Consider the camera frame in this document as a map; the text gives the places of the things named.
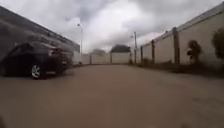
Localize tree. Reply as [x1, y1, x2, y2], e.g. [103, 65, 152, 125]
[89, 48, 108, 56]
[109, 44, 132, 54]

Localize pole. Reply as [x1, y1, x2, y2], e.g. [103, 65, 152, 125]
[132, 31, 138, 64]

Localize brown dirt road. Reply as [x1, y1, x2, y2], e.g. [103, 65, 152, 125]
[0, 63, 224, 128]

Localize street lamp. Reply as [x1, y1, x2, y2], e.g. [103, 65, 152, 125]
[76, 22, 84, 56]

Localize dark car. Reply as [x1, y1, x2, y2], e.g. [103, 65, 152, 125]
[0, 41, 75, 80]

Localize bush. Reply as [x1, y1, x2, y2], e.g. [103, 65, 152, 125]
[185, 39, 203, 64]
[211, 27, 224, 60]

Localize long grey building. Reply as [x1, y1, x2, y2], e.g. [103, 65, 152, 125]
[0, 5, 81, 64]

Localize pale low wall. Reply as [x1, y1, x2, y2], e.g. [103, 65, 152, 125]
[72, 50, 136, 65]

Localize pale concrete wall with posts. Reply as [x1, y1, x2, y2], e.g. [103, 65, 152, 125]
[134, 1, 224, 66]

